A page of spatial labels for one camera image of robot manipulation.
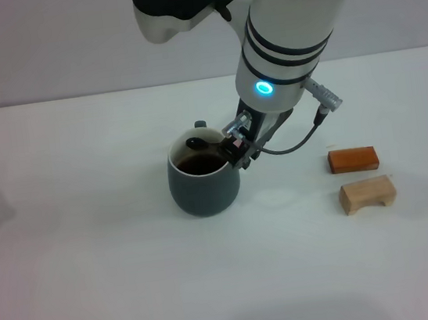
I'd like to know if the reddish brown wooden block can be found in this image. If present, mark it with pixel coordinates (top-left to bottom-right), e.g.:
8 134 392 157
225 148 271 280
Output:
326 144 381 176

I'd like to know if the clear plug connector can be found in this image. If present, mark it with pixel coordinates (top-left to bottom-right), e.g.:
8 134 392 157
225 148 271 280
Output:
219 110 255 139

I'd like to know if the grey cable with metal plug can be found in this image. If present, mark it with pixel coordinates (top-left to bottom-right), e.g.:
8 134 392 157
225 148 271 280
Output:
247 71 351 160

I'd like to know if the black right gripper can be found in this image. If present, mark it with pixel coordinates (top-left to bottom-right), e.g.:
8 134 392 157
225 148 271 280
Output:
215 92 303 174

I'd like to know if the light wooden arch block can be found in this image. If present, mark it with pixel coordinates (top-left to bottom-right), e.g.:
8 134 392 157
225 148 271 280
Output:
336 174 400 218

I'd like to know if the pink handled metal spoon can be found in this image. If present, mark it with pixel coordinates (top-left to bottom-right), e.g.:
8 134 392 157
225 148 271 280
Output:
186 131 244 156

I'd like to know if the grey ceramic cup with coffee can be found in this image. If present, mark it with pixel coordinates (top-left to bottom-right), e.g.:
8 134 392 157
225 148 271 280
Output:
160 116 246 222

